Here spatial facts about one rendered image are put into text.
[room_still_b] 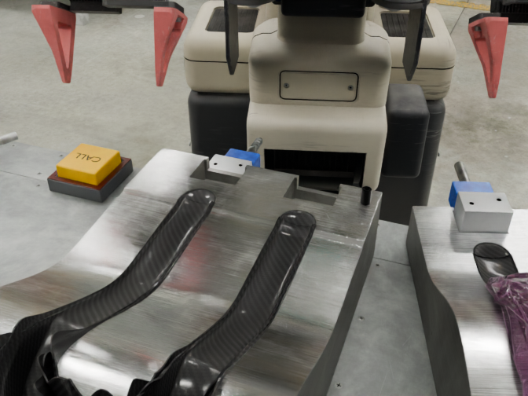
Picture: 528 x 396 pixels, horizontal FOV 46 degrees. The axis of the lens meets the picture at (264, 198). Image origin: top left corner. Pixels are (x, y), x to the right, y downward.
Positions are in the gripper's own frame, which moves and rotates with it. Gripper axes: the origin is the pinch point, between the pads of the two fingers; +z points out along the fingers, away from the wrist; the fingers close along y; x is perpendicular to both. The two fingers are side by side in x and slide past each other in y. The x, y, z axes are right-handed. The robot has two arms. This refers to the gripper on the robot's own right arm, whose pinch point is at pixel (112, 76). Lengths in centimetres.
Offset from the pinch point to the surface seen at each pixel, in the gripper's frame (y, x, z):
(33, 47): -125, 261, -21
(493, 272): 39.0, -2.6, 17.8
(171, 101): -40, 211, 4
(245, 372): 16.7, -23.7, 20.2
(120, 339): 7.5, -22.1, 19.0
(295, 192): 19.2, 4.6, 11.9
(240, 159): 12.0, 13.1, 9.3
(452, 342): 32.7, -14.1, 20.9
